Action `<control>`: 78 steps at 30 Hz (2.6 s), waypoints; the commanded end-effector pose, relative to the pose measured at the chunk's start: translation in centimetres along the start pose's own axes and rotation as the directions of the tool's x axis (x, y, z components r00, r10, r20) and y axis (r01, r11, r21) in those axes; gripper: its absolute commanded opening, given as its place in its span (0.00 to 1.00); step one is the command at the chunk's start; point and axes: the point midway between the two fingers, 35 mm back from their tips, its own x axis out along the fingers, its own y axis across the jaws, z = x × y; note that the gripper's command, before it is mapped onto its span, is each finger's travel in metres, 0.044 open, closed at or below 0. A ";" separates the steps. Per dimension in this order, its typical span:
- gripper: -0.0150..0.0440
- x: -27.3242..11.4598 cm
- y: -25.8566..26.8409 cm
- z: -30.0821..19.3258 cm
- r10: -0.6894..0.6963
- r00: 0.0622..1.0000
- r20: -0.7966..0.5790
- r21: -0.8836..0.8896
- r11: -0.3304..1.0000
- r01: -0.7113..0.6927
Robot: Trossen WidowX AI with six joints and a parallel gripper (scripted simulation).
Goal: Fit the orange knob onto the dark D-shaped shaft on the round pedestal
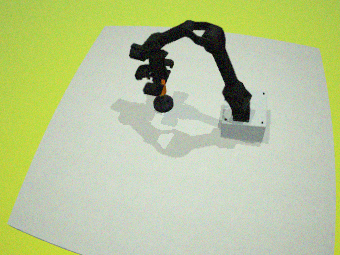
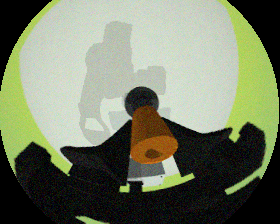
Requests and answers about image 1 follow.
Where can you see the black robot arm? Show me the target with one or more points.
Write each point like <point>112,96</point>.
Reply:
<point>213,41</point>

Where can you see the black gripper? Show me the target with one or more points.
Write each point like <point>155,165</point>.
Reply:
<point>158,73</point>

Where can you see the orange-brown cylinder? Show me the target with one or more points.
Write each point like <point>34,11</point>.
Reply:
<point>164,88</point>

